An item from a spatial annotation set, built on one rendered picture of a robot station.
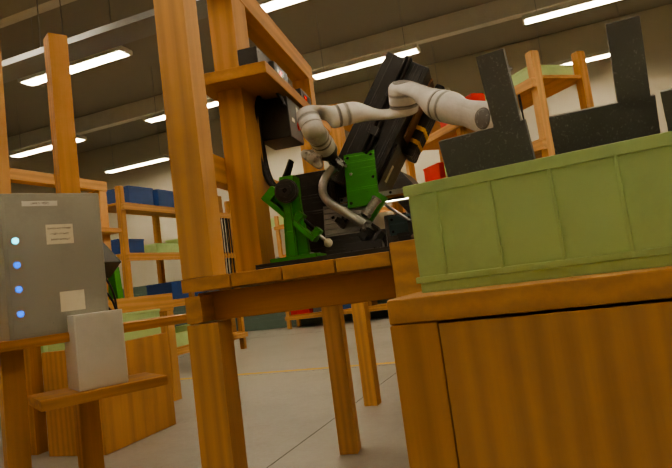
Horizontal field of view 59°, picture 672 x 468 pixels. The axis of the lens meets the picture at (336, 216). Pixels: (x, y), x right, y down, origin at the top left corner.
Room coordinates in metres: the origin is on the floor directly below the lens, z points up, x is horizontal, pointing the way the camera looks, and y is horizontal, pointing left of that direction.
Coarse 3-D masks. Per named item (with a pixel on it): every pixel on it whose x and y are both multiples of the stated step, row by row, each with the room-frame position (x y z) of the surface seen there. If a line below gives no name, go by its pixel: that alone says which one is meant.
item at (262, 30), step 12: (240, 0) 2.02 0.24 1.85; (252, 0) 2.15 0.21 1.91; (252, 12) 2.13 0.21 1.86; (264, 12) 2.29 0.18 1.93; (252, 24) 2.22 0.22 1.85; (264, 24) 2.27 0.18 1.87; (252, 36) 2.33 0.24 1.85; (264, 36) 2.34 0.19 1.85; (276, 36) 2.42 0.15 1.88; (264, 48) 2.46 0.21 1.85; (276, 48) 2.48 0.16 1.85; (288, 48) 2.59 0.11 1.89; (276, 60) 2.62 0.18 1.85; (288, 60) 2.64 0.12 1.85; (300, 60) 2.78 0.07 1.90; (288, 72) 2.79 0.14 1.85; (300, 72) 2.81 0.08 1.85
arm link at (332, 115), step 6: (300, 108) 1.77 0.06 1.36; (306, 108) 1.75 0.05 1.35; (312, 108) 1.76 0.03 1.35; (318, 108) 1.77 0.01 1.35; (324, 108) 1.77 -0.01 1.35; (330, 108) 1.77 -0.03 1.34; (336, 108) 1.77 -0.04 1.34; (300, 114) 1.76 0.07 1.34; (306, 114) 1.75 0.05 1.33; (312, 114) 1.75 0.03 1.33; (318, 114) 1.77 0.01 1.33; (324, 114) 1.78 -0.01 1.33; (330, 114) 1.77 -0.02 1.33; (336, 114) 1.76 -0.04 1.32; (300, 120) 1.76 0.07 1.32; (306, 120) 1.74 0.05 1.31; (324, 120) 1.82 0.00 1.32; (330, 120) 1.78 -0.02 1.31; (336, 120) 1.77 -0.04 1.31; (300, 126) 1.76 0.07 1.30; (336, 126) 1.78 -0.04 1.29
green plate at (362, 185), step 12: (348, 156) 2.13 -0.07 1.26; (360, 156) 2.12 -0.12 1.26; (372, 156) 2.11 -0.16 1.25; (348, 168) 2.12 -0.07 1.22; (360, 168) 2.11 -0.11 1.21; (372, 168) 2.10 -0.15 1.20; (348, 180) 2.11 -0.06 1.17; (360, 180) 2.10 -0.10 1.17; (372, 180) 2.08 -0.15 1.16; (348, 192) 2.10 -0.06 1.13; (360, 192) 2.08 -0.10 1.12; (372, 192) 2.07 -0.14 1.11; (348, 204) 2.08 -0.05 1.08; (360, 204) 2.07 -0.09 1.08
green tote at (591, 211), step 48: (624, 144) 0.78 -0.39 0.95; (432, 192) 0.91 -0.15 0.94; (480, 192) 0.88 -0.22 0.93; (528, 192) 0.84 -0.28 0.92; (576, 192) 0.81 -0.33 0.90; (624, 192) 0.78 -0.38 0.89; (432, 240) 0.92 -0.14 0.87; (480, 240) 0.88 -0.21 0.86; (528, 240) 0.85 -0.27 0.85; (576, 240) 0.82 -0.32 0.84; (624, 240) 0.79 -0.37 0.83; (432, 288) 0.92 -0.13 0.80
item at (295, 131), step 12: (264, 108) 2.08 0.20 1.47; (276, 108) 2.07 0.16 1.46; (288, 108) 2.06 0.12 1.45; (264, 120) 2.08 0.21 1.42; (276, 120) 2.07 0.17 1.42; (288, 120) 2.06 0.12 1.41; (264, 132) 2.08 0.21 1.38; (276, 132) 2.07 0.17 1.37; (288, 132) 2.06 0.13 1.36; (300, 132) 2.19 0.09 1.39; (276, 144) 2.16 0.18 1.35; (288, 144) 2.18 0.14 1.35; (300, 144) 2.21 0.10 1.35
